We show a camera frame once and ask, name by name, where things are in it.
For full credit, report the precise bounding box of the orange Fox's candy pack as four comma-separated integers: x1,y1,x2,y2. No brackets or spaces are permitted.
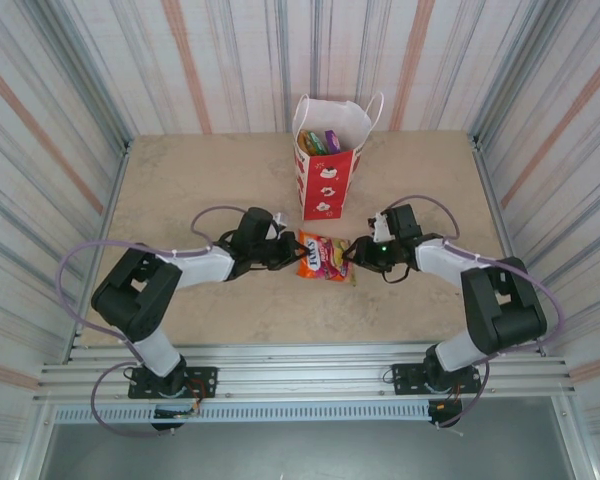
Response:
297,228,357,286

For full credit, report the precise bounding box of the green Fox's candy pack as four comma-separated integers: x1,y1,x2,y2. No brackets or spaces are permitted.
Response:
299,129,327,154

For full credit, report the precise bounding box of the red and white paper bag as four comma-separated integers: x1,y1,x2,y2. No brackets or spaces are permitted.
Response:
292,91,385,222

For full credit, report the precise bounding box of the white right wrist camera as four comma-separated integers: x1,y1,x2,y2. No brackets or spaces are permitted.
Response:
368,212,395,244

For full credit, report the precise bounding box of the thin black wire loop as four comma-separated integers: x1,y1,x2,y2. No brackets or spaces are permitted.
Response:
382,264,416,285

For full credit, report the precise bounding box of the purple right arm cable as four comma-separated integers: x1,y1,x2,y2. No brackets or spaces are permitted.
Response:
377,194,566,431

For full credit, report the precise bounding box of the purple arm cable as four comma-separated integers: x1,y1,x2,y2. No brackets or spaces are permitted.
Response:
58,203,281,439
377,194,566,431

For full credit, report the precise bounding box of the aluminium enclosure edge rail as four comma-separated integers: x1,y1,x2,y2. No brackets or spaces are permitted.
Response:
471,134,549,351
68,139,133,351

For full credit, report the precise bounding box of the aluminium rail frame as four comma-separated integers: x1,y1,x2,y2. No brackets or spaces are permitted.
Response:
32,341,579,402

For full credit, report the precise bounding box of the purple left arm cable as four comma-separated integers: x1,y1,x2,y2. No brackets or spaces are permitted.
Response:
58,203,281,439

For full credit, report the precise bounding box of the grey slotted cable duct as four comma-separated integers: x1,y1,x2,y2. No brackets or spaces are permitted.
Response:
53,402,431,425

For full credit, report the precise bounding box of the small circuit board with wires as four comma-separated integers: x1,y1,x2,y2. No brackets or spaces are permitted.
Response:
427,392,466,431
152,387,204,432

